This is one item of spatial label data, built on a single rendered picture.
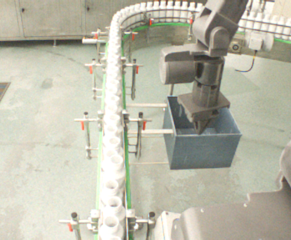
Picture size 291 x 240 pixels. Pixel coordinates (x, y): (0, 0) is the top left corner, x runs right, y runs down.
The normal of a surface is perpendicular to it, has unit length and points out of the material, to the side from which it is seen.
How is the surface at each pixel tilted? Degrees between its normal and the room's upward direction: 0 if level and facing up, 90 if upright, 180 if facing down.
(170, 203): 0
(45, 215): 0
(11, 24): 90
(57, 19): 90
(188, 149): 90
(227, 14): 81
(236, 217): 4
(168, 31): 90
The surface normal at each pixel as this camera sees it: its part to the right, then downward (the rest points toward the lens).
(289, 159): -0.98, -0.11
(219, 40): 0.14, 0.45
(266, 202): 0.04, -0.83
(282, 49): -0.26, 0.55
